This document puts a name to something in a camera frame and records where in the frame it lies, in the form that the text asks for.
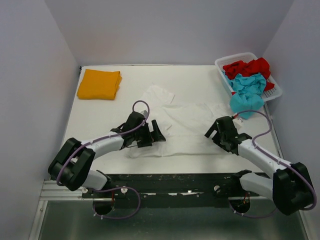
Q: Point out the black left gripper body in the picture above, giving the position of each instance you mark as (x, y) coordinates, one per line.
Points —
(143, 134)

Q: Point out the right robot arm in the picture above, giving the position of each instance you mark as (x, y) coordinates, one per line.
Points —
(287, 184)

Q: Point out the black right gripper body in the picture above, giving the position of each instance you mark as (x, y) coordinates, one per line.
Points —
(222, 138)

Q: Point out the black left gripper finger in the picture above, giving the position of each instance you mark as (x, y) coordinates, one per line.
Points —
(156, 134)
(144, 143)

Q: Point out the folded orange t-shirt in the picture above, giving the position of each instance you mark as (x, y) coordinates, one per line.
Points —
(99, 85)

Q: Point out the red t-shirt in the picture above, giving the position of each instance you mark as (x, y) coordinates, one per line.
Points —
(248, 69)

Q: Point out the white t-shirt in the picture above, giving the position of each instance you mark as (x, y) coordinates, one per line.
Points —
(183, 126)

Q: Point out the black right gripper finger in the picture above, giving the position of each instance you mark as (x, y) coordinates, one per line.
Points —
(217, 140)
(212, 131)

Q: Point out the turquoise t-shirt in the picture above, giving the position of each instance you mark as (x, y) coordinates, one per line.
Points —
(248, 92)

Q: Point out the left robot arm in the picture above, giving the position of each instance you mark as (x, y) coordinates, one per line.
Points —
(71, 167)

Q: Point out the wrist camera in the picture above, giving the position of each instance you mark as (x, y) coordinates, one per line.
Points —
(144, 113)
(238, 123)

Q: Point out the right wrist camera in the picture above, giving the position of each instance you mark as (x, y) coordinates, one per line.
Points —
(238, 123)

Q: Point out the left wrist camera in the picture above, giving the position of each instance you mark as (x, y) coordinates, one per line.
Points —
(144, 113)

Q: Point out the white plastic laundry basket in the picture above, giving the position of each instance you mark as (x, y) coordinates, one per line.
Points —
(269, 95)

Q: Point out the black mounting rail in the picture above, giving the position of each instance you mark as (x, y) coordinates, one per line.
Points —
(192, 190)

